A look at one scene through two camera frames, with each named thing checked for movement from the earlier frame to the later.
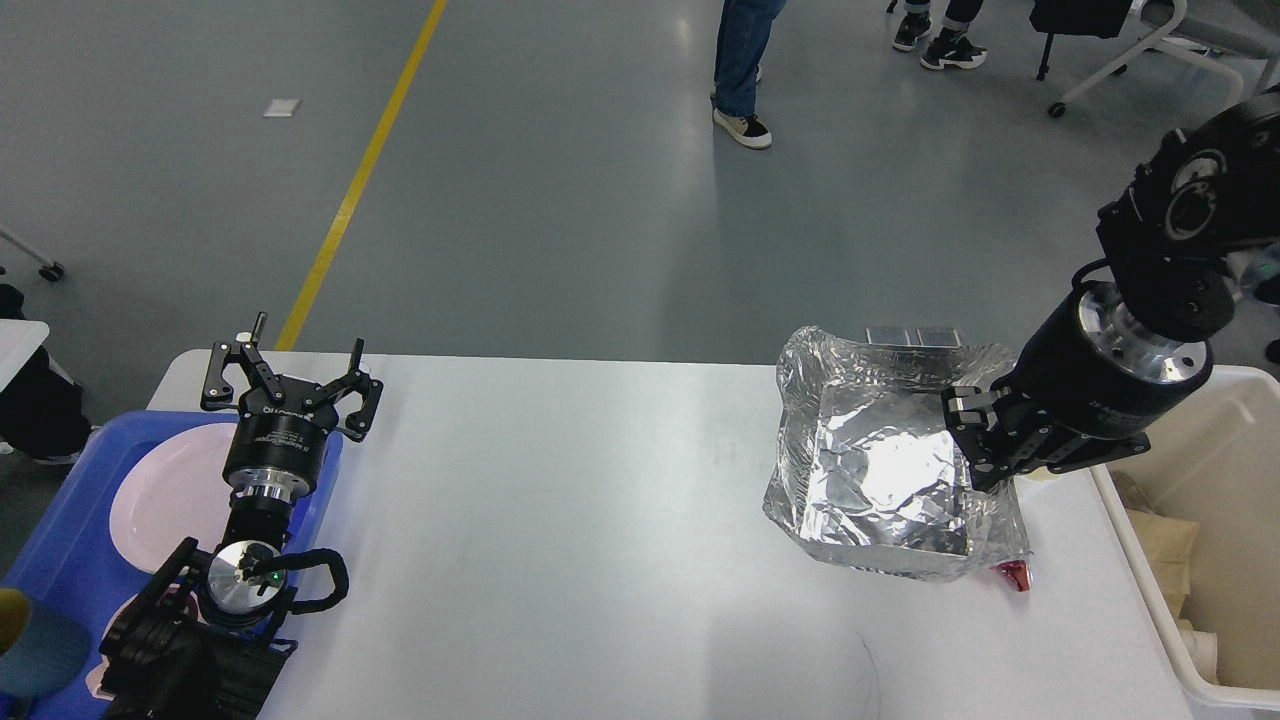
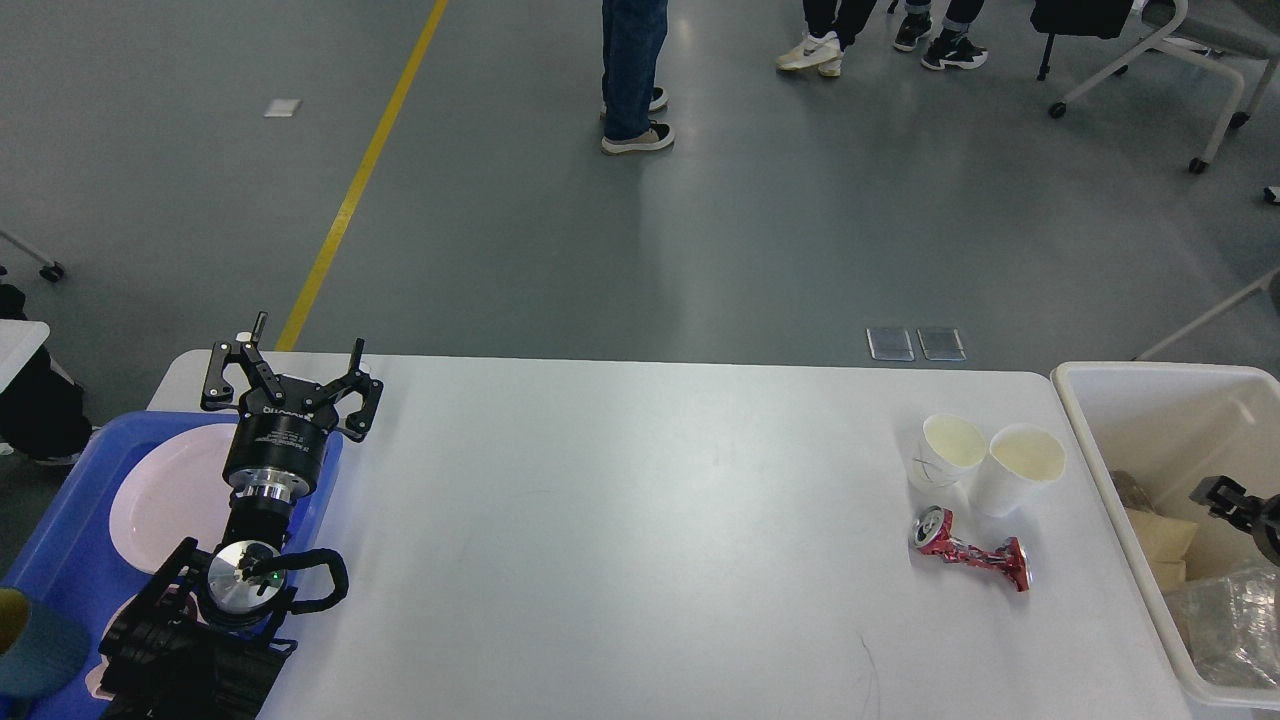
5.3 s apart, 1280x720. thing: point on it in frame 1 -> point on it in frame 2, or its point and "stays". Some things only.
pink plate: [177, 490] stays
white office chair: [1250, 24] stays
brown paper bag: [1168, 542] stays
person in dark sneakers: [950, 47] stays
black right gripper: [1096, 368] -> [1228, 499]
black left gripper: [276, 448] stays
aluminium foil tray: [867, 472] -> [1231, 625]
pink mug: [94, 678] stays
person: [744, 30] -> [633, 37]
